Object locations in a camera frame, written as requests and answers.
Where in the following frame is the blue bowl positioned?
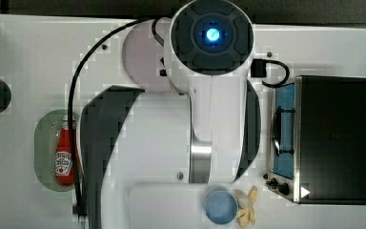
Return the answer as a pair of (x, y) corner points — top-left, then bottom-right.
(205, 190), (238, 225)

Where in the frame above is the red plush ketchup bottle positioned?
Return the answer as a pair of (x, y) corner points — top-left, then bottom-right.
(54, 121), (74, 186)

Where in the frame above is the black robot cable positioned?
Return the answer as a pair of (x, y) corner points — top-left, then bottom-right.
(67, 17), (160, 218)

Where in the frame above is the pale purple round plate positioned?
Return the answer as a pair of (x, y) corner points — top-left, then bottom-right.
(122, 18), (173, 93)

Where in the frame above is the black toaster oven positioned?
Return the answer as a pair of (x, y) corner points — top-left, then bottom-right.
(264, 75), (366, 205)

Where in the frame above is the yellow banana peel toy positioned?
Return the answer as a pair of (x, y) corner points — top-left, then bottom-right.
(234, 186), (258, 228)

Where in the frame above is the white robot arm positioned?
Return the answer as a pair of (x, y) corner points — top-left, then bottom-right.
(78, 0), (260, 229)

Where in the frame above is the black connector with cable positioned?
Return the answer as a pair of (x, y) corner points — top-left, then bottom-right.
(250, 58), (291, 89)

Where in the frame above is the green oval strainer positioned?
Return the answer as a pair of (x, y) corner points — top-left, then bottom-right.
(33, 110), (74, 192)

